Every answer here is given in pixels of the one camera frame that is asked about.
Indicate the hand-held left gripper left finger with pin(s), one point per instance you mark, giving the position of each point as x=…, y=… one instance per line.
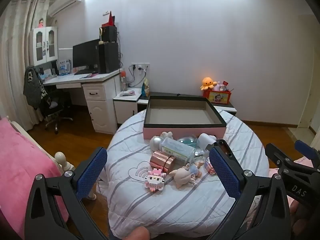
x=91, y=172

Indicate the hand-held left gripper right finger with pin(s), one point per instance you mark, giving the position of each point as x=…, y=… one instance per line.
x=223, y=172

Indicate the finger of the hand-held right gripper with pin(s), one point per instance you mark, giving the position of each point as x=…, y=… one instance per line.
x=278, y=156
x=307, y=151

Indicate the clear bottle with cork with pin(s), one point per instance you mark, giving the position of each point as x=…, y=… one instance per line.
x=200, y=158

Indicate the clear plastic box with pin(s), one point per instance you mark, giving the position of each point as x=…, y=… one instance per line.
x=177, y=151

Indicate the rose gold cylinder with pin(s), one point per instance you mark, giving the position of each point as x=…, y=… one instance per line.
x=161, y=160

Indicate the white pink block toy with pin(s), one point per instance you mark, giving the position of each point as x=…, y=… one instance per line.
x=155, y=181

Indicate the pink box with black rim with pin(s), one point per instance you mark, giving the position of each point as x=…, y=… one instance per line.
x=180, y=116

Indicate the small pink striped packet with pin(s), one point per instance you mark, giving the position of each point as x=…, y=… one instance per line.
x=208, y=168

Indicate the baby doll figure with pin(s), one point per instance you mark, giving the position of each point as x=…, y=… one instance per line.
x=183, y=176

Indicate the teal round container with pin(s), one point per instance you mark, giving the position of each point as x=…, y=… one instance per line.
x=188, y=140

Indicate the black white low cabinet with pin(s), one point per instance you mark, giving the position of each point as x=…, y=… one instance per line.
x=225, y=107

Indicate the white desk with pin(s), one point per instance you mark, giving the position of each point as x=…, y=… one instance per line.
x=102, y=105

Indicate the pale doll figure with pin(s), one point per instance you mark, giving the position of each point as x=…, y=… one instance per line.
x=166, y=135

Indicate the pink blanket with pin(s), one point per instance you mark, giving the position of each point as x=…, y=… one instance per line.
x=22, y=155

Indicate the white nightstand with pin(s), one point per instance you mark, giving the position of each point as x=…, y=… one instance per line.
x=125, y=110

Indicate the silver ball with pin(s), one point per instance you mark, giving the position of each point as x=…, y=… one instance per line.
x=156, y=143

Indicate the white striped quilt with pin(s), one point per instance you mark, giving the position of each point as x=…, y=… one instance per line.
x=155, y=205

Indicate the black office chair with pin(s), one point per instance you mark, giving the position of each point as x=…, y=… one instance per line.
x=58, y=105

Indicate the red storage box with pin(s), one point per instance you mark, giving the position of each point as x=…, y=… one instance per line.
x=217, y=97

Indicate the pink plush toy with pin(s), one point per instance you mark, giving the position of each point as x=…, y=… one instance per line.
x=218, y=87

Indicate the colourful packet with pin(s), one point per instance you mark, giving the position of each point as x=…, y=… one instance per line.
x=128, y=93

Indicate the orange octopus plush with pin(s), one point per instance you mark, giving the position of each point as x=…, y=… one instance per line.
x=208, y=83

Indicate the bottle with orange cap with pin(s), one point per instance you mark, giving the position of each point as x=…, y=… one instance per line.
x=123, y=80

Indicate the snack bag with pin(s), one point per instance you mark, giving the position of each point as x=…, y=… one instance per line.
x=145, y=87

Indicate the grey jacket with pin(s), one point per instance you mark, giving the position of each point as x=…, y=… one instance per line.
x=32, y=85

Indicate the blue white box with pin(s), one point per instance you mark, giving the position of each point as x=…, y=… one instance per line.
x=64, y=66

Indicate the large black speaker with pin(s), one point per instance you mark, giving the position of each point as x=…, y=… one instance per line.
x=108, y=57

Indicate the black monitor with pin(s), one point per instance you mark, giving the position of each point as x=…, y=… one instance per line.
x=85, y=55

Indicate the white glass door cabinet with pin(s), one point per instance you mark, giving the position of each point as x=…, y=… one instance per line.
x=43, y=46

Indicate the small black speaker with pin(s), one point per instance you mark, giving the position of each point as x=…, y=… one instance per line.
x=109, y=34

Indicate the cream curtain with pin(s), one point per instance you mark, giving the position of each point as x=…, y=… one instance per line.
x=15, y=55

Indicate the small pink doll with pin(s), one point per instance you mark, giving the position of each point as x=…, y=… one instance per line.
x=41, y=23

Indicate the white air conditioner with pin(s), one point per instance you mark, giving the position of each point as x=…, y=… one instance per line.
x=65, y=3

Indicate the white bed post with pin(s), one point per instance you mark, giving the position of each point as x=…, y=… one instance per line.
x=63, y=162

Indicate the white wall socket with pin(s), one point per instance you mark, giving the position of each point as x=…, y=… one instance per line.
x=140, y=66

